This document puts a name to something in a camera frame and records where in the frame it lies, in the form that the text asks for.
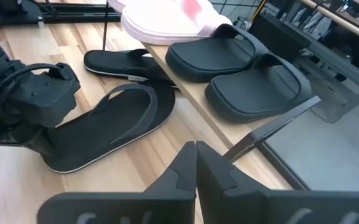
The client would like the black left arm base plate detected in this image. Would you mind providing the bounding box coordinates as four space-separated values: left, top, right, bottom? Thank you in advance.
0 0 45 26

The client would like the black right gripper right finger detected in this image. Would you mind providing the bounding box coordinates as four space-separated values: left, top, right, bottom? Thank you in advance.
196 140 359 224

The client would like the black chunky foam slide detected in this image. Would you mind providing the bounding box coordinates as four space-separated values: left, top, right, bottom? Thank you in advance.
204 53 313 124
165 24 272 83

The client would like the pink foam slide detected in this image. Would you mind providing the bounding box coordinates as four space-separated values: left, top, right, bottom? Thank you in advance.
120 0 233 46
106 0 129 14

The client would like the black white-edged flip-flop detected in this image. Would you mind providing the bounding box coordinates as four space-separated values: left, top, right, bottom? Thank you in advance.
40 83 177 174
83 49 177 88

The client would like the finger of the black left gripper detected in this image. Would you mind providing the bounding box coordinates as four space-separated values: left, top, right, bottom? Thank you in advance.
0 127 58 156

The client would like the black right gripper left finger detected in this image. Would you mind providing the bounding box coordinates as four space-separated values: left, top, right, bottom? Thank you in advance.
37 141 198 224

